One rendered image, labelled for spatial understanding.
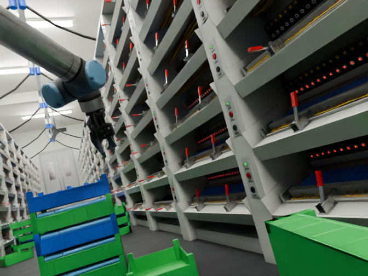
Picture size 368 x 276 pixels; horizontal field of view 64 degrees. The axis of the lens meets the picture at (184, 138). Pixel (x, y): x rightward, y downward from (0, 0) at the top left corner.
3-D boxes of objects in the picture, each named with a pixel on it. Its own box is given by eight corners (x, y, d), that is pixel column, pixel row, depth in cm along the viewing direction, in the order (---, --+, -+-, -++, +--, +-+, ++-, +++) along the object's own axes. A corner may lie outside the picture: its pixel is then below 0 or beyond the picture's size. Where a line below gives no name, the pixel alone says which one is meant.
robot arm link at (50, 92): (53, 77, 92) (79, 67, 102) (33, 89, 98) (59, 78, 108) (69, 104, 95) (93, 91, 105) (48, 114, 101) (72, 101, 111)
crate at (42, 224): (33, 235, 108) (29, 213, 109) (45, 229, 127) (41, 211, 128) (114, 212, 116) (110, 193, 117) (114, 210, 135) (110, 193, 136)
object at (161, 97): (211, 53, 97) (187, 19, 97) (160, 109, 152) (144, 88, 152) (250, 30, 106) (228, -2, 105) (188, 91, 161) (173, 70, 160)
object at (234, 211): (260, 226, 90) (234, 189, 89) (188, 219, 145) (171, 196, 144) (298, 185, 98) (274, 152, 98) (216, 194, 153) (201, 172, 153)
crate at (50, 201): (29, 213, 109) (25, 192, 110) (41, 211, 128) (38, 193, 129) (110, 193, 117) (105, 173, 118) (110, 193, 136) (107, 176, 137)
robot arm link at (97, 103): (75, 101, 116) (98, 92, 120) (79, 112, 118) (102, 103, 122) (81, 103, 108) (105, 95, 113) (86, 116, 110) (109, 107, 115)
